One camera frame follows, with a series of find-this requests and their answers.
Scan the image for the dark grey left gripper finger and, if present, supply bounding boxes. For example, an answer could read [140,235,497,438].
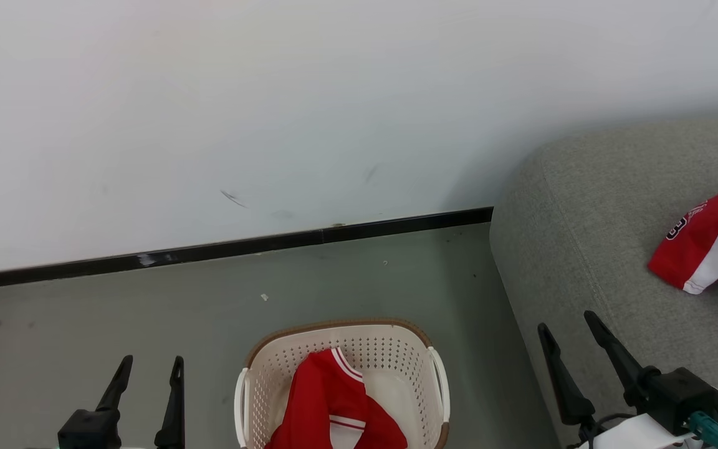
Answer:
[154,356,186,449]
[96,355,134,413]

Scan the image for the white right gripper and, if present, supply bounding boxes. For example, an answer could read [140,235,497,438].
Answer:
[537,310,704,449]

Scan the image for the red shorts with striped trim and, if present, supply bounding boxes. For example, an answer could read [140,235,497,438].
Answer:
[264,347,408,449]

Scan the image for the red jersey with white panels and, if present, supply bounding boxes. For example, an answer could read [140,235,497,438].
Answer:
[648,179,718,305]

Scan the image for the grey fabric sofa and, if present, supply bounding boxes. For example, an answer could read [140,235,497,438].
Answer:
[489,109,718,449]

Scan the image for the black baseboard strip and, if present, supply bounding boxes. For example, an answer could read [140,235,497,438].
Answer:
[0,207,495,292]

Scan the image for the cream perforated laundry basket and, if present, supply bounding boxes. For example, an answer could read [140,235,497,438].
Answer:
[234,318,451,449]

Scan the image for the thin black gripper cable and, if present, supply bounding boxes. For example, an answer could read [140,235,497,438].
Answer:
[578,412,638,449]

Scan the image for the teal camera connector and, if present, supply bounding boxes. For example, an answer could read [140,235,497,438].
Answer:
[686,410,718,449]

